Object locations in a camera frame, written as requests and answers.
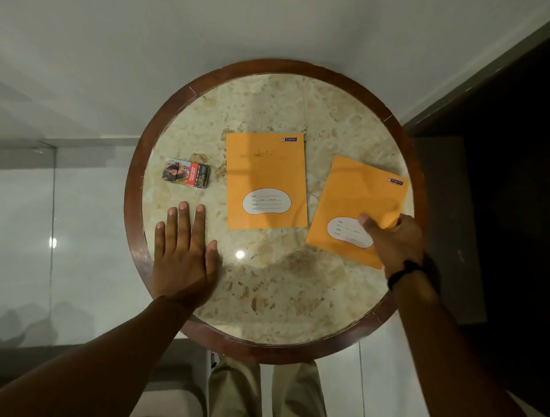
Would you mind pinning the person's left hand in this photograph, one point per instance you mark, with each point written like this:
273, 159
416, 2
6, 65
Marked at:
182, 270

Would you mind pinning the person's right hand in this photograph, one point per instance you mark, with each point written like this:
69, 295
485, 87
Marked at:
399, 247

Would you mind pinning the person's left middle finger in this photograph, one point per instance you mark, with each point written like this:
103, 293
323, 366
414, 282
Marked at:
184, 227

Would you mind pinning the person's left thumb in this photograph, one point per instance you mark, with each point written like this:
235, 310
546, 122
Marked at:
212, 260

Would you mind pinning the person's left little finger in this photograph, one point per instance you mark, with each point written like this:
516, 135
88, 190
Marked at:
159, 240

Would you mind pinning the person's right thumb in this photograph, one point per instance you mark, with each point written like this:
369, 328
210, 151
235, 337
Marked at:
369, 227

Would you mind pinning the plain orange notebook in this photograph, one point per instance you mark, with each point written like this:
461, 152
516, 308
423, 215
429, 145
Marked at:
352, 193

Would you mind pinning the person's right forearm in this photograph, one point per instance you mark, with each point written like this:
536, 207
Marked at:
442, 348

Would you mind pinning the person's left forearm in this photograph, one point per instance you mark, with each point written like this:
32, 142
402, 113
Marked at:
103, 361

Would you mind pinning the printed cigarette pack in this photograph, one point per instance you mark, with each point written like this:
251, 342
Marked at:
186, 173

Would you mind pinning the black wristband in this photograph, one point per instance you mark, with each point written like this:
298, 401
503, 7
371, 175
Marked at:
406, 268

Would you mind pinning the round marble table wooden rim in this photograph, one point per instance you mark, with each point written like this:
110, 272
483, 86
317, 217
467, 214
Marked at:
275, 300

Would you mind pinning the orange notebook with scribble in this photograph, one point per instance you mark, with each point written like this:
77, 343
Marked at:
266, 172

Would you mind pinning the person's beige trousers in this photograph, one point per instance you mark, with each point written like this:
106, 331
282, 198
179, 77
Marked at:
266, 389

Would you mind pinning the dark wooden cabinet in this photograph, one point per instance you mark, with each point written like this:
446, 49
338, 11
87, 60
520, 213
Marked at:
507, 172

